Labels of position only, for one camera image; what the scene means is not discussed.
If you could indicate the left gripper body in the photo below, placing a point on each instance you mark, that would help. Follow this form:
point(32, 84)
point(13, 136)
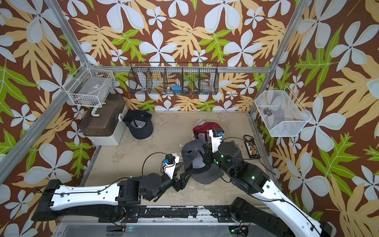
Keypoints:
point(175, 183)

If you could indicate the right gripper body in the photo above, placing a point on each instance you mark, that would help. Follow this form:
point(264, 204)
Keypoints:
point(209, 159)

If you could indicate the red baseball cap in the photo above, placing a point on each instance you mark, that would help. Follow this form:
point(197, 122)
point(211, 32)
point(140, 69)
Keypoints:
point(202, 132)

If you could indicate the dark grey baseball cap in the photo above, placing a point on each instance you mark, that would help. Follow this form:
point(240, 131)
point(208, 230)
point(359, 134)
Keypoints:
point(194, 155)

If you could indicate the black baseball cap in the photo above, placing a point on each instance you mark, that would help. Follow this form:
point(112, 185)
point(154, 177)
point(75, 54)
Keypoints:
point(139, 123)

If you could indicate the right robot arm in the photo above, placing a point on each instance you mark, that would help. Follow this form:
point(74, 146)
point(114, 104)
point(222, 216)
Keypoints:
point(257, 184)

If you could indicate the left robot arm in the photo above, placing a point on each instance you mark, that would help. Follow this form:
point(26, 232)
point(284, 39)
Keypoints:
point(109, 203)

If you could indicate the white cap under pile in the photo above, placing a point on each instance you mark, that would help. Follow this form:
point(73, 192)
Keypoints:
point(201, 122)

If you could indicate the black parallel charging board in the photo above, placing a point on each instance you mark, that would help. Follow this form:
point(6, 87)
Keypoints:
point(251, 148)

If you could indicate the white box with brown lid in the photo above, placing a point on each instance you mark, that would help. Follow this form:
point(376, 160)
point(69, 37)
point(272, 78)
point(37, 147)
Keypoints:
point(104, 126)

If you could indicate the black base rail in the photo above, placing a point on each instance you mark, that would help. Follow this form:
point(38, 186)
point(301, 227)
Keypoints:
point(215, 213)

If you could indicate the black wire wall basket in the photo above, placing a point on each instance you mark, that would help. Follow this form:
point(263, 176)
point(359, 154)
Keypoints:
point(174, 78)

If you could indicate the white wire wall basket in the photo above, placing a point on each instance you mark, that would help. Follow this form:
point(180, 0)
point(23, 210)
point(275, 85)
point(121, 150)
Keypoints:
point(89, 86)

